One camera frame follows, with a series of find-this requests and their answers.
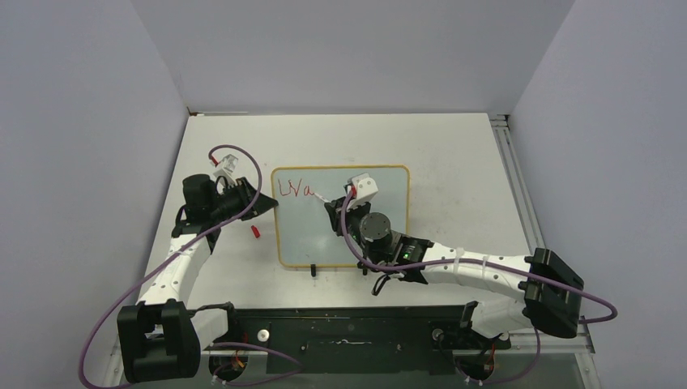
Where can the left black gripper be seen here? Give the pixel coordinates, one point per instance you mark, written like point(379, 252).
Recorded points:
point(246, 194)

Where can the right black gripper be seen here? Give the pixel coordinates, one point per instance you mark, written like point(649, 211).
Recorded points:
point(335, 207)

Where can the white red marker pen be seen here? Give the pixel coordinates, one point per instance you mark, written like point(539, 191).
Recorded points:
point(321, 198)

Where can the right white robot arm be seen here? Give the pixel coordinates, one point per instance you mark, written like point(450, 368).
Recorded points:
point(539, 290)

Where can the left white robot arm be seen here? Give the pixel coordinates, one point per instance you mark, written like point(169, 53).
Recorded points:
point(160, 338)

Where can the yellow-framed whiteboard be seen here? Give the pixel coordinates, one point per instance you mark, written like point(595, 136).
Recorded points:
point(303, 231)

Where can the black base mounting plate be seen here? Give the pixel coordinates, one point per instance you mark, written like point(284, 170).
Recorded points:
point(370, 340)

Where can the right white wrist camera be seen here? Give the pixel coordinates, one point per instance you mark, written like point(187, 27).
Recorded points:
point(364, 188)

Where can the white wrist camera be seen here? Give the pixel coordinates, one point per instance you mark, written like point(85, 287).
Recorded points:
point(364, 188)
point(225, 167)

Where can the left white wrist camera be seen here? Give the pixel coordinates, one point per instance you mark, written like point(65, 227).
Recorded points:
point(225, 167)

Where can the aluminium rail frame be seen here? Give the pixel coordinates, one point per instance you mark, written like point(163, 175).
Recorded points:
point(526, 211)

